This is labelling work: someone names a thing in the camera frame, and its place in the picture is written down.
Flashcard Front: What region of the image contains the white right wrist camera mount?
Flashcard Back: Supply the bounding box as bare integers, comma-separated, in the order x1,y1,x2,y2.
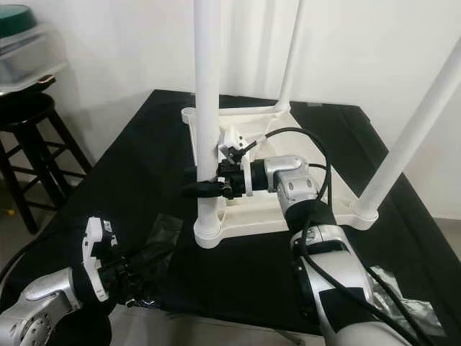
220,126,254,199

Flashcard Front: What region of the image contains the translucent storage box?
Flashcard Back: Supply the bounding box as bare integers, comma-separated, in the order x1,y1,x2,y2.
0,25,69,93

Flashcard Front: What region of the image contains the white plastic table top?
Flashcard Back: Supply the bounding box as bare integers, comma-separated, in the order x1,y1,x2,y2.
180,101,381,249

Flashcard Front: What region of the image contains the clear plastic wrap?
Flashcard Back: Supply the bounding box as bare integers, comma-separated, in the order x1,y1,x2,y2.
367,265,449,341

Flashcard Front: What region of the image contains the green pot lid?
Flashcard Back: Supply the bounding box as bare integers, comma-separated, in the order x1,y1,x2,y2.
0,4,37,40

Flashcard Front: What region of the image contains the black metal wok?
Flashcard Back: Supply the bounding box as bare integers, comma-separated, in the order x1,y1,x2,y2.
0,76,57,109

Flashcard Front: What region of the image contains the clear plastic bag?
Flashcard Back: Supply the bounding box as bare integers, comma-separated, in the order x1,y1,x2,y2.
148,213,186,249

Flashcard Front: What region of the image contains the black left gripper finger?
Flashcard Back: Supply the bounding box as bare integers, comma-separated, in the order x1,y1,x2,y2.
130,269,161,305
126,241,174,269

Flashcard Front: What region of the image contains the black stool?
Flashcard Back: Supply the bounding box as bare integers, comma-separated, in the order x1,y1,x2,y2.
0,92,94,235

